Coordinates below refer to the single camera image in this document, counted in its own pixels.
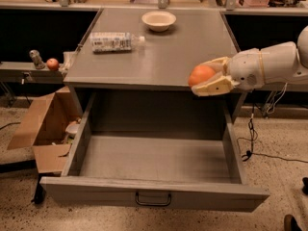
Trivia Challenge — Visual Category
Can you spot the brown cardboard box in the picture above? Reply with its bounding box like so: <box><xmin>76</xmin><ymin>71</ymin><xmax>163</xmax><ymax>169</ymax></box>
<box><xmin>8</xmin><ymin>87</ymin><xmax>81</xmax><ymax>174</ymax></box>

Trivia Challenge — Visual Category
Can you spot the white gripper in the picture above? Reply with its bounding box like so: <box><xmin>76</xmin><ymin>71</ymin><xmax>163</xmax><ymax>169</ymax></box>
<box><xmin>192</xmin><ymin>48</ymin><xmax>265</xmax><ymax>96</ymax></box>

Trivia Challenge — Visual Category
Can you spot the black floor cable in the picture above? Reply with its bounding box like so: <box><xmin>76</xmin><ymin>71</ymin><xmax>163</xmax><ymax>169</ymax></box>
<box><xmin>236</xmin><ymin>103</ymin><xmax>308</xmax><ymax>165</ymax></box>

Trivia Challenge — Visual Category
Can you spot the clear plastic water bottle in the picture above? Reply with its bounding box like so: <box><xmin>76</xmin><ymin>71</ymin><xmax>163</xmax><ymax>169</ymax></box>
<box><xmin>90</xmin><ymin>32</ymin><xmax>145</xmax><ymax>53</ymax></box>

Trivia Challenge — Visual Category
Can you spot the grey open drawer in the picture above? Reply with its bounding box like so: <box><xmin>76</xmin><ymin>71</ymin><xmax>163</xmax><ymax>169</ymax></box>
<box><xmin>39</xmin><ymin>91</ymin><xmax>270</xmax><ymax>213</ymax></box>

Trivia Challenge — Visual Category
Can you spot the small red apple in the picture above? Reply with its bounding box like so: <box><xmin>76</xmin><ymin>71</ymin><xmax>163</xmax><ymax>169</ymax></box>
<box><xmin>46</xmin><ymin>58</ymin><xmax>60</xmax><ymax>71</ymax></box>

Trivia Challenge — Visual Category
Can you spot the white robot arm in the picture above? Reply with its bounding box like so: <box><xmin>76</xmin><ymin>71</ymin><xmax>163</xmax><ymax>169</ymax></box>
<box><xmin>188</xmin><ymin>27</ymin><xmax>308</xmax><ymax>96</ymax></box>

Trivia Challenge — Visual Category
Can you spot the small grey figurine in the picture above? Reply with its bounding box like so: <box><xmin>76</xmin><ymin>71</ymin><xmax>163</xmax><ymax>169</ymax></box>
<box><xmin>29</xmin><ymin>50</ymin><xmax>45</xmax><ymax>69</ymax></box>

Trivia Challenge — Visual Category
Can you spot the orange fruit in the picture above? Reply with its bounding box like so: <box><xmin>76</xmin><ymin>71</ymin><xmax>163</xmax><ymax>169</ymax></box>
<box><xmin>188</xmin><ymin>65</ymin><xmax>216</xmax><ymax>87</ymax></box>

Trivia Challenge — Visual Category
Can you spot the black drawer handle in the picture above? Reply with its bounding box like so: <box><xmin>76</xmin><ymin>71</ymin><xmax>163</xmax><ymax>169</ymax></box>
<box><xmin>135</xmin><ymin>192</ymin><xmax>172</xmax><ymax>207</ymax></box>

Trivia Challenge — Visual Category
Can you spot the grey cabinet counter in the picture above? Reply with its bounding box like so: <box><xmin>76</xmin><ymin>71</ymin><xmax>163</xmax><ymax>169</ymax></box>
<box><xmin>64</xmin><ymin>8</ymin><xmax>244</xmax><ymax>127</ymax></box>

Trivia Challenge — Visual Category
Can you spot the white bowl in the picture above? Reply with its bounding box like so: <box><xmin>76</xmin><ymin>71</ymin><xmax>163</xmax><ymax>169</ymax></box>
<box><xmin>141</xmin><ymin>11</ymin><xmax>176</xmax><ymax>32</ymax></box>

